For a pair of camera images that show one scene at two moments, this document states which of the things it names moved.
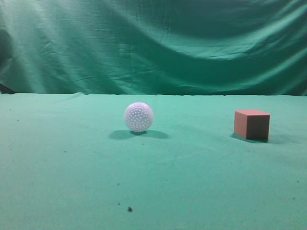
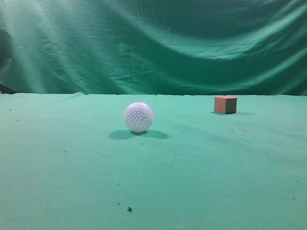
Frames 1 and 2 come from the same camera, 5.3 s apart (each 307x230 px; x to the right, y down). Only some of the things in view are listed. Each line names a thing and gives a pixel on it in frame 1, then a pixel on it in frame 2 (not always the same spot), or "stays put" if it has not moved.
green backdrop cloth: x=215 y=48 stays put
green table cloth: x=68 y=161 stays put
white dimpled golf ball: x=138 y=117 stays put
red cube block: x=250 y=124 -> x=225 y=104
